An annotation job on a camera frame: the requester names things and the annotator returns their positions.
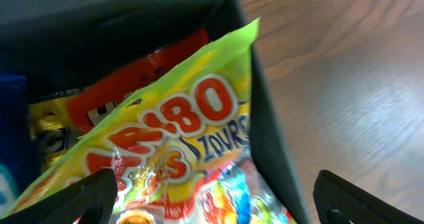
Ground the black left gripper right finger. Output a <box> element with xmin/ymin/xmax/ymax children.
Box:
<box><xmin>313</xmin><ymin>170</ymin><xmax>423</xmax><ymax>224</ymax></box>

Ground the Haribo gummy worms bag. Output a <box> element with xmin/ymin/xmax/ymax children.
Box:
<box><xmin>5</xmin><ymin>21</ymin><xmax>294</xmax><ymax>223</ymax></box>

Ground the red candy bag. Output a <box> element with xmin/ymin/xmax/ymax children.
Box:
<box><xmin>66</xmin><ymin>28</ymin><xmax>209</xmax><ymax>134</ymax></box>

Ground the black gift box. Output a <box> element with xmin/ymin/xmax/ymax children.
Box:
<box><xmin>1</xmin><ymin>0</ymin><xmax>309</xmax><ymax>223</ymax></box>

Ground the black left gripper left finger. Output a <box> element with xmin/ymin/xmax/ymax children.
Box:
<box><xmin>1</xmin><ymin>168</ymin><xmax>117</xmax><ymax>224</ymax></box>

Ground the blue Oreo cookie pack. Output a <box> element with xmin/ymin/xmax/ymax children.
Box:
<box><xmin>1</xmin><ymin>74</ymin><xmax>41</xmax><ymax>212</ymax></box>

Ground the yellow snack bag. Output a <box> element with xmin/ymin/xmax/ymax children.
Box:
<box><xmin>29</xmin><ymin>95</ymin><xmax>81</xmax><ymax>172</ymax></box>

